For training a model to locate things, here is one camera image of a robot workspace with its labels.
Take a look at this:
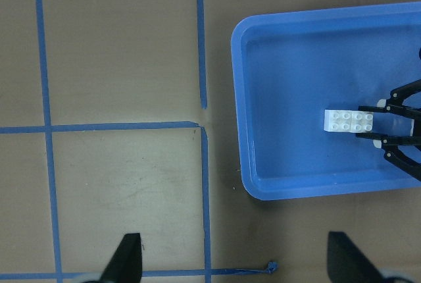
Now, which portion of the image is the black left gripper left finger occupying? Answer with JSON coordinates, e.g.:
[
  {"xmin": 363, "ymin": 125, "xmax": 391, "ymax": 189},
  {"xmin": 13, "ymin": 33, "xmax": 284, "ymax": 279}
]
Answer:
[{"xmin": 99, "ymin": 233, "xmax": 143, "ymax": 283}]

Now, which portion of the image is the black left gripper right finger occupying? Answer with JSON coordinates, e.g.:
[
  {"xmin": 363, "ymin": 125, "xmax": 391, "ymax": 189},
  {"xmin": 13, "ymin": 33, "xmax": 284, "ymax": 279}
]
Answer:
[{"xmin": 327, "ymin": 231, "xmax": 384, "ymax": 283}]

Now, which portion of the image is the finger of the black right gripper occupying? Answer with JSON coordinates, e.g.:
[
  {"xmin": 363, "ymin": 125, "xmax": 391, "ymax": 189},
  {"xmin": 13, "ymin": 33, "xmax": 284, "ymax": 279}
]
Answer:
[
  {"xmin": 355, "ymin": 132, "xmax": 420, "ymax": 181},
  {"xmin": 358, "ymin": 80, "xmax": 420, "ymax": 119}
]

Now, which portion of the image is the white block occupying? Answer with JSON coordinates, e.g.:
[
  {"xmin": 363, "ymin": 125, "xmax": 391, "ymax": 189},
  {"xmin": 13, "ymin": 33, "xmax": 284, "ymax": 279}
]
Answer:
[
  {"xmin": 351, "ymin": 111, "xmax": 374, "ymax": 133},
  {"xmin": 324, "ymin": 109, "xmax": 352, "ymax": 132}
]

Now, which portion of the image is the blue plastic tray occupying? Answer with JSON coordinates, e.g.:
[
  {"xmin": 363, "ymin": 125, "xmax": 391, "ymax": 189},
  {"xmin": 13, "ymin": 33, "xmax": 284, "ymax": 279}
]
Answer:
[{"xmin": 231, "ymin": 2, "xmax": 420, "ymax": 201}]

